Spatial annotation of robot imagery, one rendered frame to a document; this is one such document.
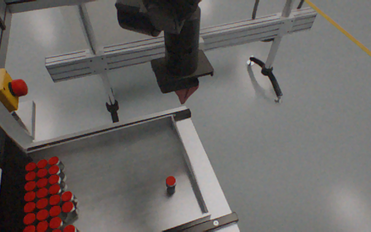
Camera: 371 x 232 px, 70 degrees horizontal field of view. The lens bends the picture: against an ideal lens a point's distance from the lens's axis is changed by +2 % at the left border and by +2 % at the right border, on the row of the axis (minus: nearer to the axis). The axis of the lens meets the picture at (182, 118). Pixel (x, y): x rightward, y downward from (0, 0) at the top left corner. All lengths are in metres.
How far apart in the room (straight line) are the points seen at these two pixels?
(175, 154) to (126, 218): 0.18
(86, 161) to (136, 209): 0.17
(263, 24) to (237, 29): 0.17
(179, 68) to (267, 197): 1.25
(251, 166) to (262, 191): 0.16
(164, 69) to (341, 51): 2.33
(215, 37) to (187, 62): 1.16
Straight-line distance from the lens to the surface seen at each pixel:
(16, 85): 0.69
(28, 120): 0.80
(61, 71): 1.53
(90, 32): 1.42
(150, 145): 0.64
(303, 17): 1.88
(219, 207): 0.58
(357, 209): 1.78
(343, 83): 2.39
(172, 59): 0.44
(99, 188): 0.61
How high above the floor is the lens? 1.42
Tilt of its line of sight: 52 degrees down
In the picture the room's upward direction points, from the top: straight up
